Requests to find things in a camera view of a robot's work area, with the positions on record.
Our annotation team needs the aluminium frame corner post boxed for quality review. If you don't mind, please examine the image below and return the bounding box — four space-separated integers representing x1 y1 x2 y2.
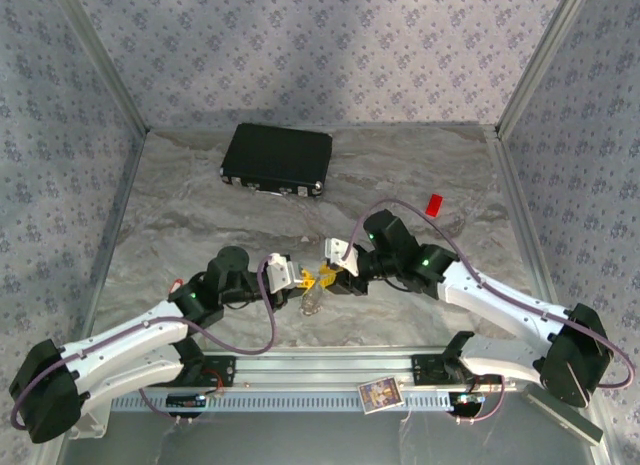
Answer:
49 0 152 135
493 0 594 139

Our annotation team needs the black ribbed metal-trimmed case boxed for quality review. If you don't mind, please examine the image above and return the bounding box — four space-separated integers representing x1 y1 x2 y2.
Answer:
219 122 335 200

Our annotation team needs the small printed card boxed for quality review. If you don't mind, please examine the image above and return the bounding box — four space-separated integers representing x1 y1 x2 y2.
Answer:
356 376 405 415

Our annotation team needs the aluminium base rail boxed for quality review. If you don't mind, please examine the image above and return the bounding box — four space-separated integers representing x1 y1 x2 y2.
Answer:
202 351 546 389

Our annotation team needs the slotted grey cable duct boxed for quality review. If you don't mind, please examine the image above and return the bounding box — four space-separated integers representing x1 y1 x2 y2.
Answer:
109 393 454 414

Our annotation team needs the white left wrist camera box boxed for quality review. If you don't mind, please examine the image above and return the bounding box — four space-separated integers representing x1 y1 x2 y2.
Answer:
266 253 304 291

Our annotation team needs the grey metal bar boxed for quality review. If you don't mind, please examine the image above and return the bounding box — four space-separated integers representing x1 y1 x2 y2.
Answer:
519 382 604 445

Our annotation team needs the aluminium table side rail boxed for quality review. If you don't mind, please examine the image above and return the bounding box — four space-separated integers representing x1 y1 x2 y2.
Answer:
485 126 621 465
77 128 151 346

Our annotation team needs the small clear object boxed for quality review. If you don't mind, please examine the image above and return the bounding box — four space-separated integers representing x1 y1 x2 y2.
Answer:
298 284 326 317

